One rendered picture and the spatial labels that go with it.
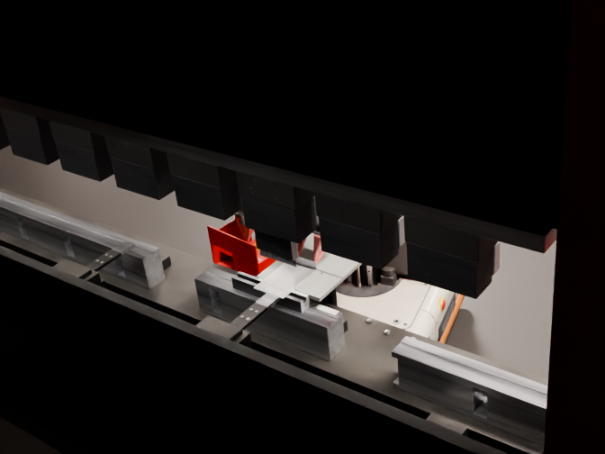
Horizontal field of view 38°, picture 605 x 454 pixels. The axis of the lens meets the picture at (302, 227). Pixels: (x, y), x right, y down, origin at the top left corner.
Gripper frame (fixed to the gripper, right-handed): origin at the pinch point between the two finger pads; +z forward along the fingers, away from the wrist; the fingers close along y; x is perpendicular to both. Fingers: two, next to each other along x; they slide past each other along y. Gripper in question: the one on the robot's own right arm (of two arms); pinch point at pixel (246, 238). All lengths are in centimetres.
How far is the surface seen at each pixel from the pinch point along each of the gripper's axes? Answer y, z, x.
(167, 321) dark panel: 97, -36, 82
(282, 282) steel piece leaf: 39, -15, 52
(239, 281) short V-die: 44, -14, 43
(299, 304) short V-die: 42, -14, 60
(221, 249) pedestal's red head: 6.9, 2.9, -3.6
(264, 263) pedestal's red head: 7.9, 0.8, 15.7
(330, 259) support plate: 26, -18, 55
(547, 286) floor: -139, 44, 33
